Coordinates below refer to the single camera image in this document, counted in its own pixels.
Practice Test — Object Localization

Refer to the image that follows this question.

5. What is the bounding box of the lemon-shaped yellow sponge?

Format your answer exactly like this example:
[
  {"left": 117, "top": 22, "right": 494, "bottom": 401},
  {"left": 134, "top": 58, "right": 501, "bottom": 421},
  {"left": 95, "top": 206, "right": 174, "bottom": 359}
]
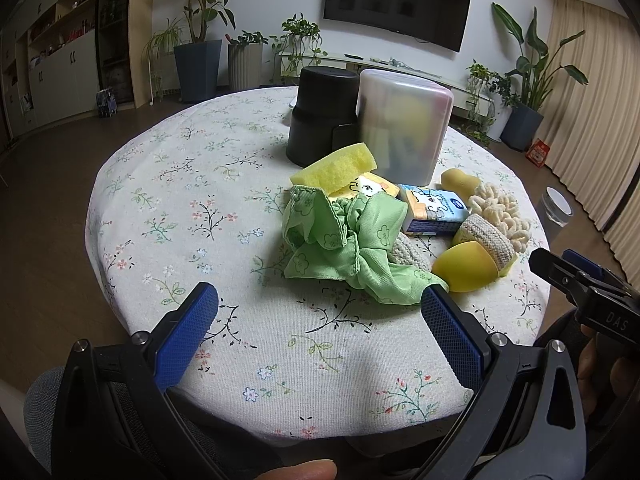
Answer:
[{"left": 432, "top": 240, "right": 498, "bottom": 294}]

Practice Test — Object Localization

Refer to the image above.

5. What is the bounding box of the cream chenille scrubber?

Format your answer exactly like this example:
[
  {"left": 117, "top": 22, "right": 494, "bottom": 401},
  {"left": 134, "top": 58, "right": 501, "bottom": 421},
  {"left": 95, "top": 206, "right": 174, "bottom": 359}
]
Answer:
[{"left": 469, "top": 183, "right": 532, "bottom": 254}]

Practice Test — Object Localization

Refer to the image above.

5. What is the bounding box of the yellow sponge with woven band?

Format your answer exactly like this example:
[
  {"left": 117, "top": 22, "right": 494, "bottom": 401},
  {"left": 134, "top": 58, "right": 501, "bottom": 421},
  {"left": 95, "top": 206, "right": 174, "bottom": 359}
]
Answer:
[{"left": 452, "top": 214, "right": 516, "bottom": 278}]

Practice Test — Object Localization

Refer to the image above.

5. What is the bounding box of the blue tissue pack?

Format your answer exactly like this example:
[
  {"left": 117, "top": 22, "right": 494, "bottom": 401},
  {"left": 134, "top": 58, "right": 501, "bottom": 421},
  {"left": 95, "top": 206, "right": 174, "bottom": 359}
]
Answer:
[{"left": 399, "top": 184, "right": 470, "bottom": 236}]

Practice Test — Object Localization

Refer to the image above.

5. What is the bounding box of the green floral cloth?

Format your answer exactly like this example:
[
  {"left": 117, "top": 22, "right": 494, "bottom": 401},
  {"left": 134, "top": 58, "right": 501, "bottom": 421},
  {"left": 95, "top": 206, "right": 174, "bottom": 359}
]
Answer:
[{"left": 282, "top": 185, "right": 448, "bottom": 306}]

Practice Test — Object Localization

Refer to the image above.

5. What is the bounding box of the peanut-shaped yellow sponge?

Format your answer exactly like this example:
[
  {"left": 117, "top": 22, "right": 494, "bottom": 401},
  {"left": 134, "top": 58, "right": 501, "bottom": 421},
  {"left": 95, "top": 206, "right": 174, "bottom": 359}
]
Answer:
[{"left": 440, "top": 168, "right": 480, "bottom": 204}]

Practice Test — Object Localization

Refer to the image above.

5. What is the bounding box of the yellow Vinda tissue pack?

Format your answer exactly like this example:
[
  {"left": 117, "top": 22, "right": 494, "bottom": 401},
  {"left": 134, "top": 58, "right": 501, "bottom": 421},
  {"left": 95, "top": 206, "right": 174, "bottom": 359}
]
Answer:
[{"left": 329, "top": 172, "right": 399, "bottom": 200}]

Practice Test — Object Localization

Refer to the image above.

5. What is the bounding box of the yellow rectangular sponge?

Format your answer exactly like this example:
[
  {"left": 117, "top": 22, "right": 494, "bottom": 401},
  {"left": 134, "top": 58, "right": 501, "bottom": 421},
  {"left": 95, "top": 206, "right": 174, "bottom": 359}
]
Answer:
[{"left": 290, "top": 143, "right": 378, "bottom": 195}]

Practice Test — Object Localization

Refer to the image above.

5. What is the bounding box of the beige woven rope pad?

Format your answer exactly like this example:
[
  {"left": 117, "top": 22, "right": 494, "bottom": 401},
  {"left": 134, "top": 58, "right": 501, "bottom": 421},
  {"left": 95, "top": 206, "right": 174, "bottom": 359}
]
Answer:
[{"left": 388, "top": 233, "right": 431, "bottom": 272}]

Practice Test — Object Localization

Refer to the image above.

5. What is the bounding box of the person's right hand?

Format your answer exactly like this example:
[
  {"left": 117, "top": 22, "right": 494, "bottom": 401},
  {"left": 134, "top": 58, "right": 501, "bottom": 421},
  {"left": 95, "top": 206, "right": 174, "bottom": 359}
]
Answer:
[{"left": 577, "top": 324, "right": 639, "bottom": 417}]

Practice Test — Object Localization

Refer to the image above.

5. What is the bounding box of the person's left hand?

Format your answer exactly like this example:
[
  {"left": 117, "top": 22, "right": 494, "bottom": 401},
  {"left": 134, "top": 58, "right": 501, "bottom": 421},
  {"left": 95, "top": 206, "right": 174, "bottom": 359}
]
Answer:
[{"left": 256, "top": 460, "right": 337, "bottom": 480}]

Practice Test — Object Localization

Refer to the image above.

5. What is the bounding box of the grey cylindrical trash bin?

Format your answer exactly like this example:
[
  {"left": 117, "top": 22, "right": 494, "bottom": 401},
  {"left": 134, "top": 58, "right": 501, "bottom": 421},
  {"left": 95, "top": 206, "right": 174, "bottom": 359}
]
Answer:
[{"left": 537, "top": 186, "right": 573, "bottom": 228}]

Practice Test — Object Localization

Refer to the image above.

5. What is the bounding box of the beige curtain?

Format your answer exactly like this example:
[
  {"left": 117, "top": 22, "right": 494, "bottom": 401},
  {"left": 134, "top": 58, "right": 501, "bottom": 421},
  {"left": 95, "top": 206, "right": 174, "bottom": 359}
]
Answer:
[{"left": 538, "top": 0, "right": 639, "bottom": 284}]

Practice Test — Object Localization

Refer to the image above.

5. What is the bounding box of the red gift box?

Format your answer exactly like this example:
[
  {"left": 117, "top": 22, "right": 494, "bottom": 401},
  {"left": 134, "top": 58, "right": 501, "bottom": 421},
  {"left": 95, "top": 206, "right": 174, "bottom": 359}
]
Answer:
[{"left": 526, "top": 139, "right": 550, "bottom": 168}]

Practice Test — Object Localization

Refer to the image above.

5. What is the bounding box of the large-leaf plant dark pot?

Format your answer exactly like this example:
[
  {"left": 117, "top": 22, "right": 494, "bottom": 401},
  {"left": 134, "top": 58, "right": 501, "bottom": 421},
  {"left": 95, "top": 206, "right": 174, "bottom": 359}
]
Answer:
[{"left": 491, "top": 2, "right": 589, "bottom": 153}]

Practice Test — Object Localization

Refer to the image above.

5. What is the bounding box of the small bushy plant by console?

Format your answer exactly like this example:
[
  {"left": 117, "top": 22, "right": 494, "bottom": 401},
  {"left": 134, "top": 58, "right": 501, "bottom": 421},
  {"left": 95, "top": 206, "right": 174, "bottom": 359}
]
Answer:
[{"left": 461, "top": 60, "right": 515, "bottom": 148}]

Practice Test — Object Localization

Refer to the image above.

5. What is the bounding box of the translucent plastic storage box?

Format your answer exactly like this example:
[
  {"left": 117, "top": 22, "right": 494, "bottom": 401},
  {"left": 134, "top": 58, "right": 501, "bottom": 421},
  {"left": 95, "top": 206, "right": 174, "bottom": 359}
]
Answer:
[{"left": 357, "top": 68, "right": 454, "bottom": 186}]

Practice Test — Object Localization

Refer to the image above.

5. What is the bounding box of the black cylindrical container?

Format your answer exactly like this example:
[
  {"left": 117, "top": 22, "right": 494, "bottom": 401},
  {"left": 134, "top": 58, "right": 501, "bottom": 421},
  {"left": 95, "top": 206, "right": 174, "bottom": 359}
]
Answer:
[{"left": 286, "top": 66, "right": 359, "bottom": 168}]

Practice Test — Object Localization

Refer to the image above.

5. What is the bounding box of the plant in ribbed grey pot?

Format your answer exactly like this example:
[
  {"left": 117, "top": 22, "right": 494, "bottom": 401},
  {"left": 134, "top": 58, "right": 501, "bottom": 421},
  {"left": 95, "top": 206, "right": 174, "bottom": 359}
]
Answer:
[{"left": 224, "top": 30, "right": 268, "bottom": 92}]

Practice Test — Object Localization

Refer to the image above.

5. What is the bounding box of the trailing green vine plant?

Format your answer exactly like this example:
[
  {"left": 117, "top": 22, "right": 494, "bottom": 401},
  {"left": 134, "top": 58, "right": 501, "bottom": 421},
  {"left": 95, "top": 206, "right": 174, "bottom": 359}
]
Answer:
[{"left": 269, "top": 13, "right": 328, "bottom": 84}]

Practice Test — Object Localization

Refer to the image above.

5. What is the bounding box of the tall plant in dark pot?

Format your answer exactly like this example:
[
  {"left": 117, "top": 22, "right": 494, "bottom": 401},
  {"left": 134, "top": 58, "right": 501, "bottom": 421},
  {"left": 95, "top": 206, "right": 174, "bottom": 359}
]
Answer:
[{"left": 174, "top": 0, "right": 235, "bottom": 104}]

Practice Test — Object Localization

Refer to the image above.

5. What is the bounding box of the wall-mounted black television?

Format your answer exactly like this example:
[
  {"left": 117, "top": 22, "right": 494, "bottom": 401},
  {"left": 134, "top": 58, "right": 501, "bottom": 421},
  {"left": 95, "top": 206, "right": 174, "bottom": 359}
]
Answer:
[{"left": 323, "top": 0, "right": 471, "bottom": 52}]

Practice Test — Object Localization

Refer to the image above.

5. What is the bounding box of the white wall cabinet shelving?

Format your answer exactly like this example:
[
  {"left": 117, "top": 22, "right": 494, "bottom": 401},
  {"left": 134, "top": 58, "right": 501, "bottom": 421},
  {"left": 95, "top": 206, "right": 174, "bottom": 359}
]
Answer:
[{"left": 1, "top": 0, "right": 100, "bottom": 138}]

